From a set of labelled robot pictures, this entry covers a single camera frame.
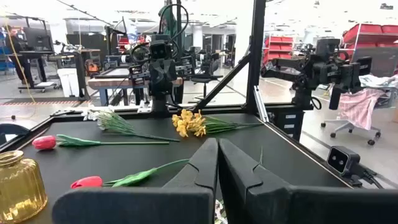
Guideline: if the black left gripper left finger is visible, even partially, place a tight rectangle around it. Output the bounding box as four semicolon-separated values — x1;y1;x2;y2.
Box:
52;138;219;224

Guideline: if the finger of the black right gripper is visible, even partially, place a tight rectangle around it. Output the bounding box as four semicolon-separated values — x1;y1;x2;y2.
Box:
150;68;164;96
162;67;178;95

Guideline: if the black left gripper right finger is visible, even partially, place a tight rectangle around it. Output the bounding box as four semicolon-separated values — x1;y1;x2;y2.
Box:
218;138;398;224

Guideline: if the yellow artificial flower bunch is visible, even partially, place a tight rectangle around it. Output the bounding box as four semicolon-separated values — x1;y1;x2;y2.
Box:
171;108;264;138

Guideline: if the white artificial flower bunch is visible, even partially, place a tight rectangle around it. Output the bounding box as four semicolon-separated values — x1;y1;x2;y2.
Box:
214;198;228;224
81;108;181;143

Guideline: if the red artificial tulip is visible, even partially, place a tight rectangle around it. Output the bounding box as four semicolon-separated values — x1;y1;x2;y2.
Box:
70;158;190;190
32;134;170;151

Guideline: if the yellow glass vase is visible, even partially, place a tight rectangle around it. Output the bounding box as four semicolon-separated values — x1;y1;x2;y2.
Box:
0;150;49;224

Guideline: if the wooden workbench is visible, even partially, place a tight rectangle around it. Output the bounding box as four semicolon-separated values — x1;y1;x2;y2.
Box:
88;76;184;106

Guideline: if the black office chair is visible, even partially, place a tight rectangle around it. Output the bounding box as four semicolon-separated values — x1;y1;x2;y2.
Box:
191;51;223;100

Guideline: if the black table mat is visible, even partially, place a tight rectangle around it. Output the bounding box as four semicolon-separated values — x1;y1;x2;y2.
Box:
18;113;349;224

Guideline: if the person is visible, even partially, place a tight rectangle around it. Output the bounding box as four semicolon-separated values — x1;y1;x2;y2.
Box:
157;4;187;40
5;24;34;86

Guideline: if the black control box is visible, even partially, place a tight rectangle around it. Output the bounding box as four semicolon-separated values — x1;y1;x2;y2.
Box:
269;105;307;142

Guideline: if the red storage bin shelf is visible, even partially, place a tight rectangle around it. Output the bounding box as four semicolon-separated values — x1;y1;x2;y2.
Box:
262;35;295;65
341;23;398;60

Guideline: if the white-based office chair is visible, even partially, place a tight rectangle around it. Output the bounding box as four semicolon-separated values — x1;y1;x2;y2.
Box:
320;77;398;146

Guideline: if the pink striped cloth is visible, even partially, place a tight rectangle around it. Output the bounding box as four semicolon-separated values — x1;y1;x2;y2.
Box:
337;88;386;131

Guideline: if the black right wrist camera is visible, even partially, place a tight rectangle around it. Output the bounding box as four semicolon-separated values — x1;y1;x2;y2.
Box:
149;39;174;60

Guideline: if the black diagonal frame brace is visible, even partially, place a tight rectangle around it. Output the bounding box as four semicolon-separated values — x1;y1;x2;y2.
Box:
192;52;251;111

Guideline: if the silver metal bracket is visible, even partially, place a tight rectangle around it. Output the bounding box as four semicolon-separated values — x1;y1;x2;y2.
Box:
253;85;270;124

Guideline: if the black frame post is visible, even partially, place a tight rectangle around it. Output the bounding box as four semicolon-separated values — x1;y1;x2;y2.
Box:
245;0;267;114

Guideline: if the black table-level camera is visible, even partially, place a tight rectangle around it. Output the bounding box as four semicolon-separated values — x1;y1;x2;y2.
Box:
326;145;362;180

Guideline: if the black camera cable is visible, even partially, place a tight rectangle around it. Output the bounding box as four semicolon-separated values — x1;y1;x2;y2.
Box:
354;169;385;190

